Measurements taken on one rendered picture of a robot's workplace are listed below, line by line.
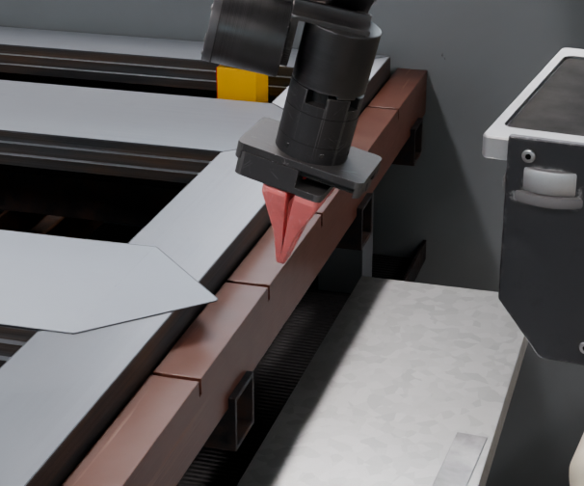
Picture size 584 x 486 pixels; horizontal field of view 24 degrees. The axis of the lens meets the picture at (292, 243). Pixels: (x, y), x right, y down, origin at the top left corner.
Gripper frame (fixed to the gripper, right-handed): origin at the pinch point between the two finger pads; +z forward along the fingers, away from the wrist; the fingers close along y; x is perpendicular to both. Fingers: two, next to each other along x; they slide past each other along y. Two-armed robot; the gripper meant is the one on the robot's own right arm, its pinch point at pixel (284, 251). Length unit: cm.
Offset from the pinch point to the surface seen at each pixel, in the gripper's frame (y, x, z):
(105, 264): -15.8, 3.5, 9.0
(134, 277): -12.4, 1.7, 8.1
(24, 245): -24.3, 5.4, 11.2
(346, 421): 7.4, 12.1, 20.9
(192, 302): -6.1, -1.5, 6.6
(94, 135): -31.1, 35.6, 12.9
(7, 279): -22.3, -1.7, 10.7
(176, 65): -34, 68, 15
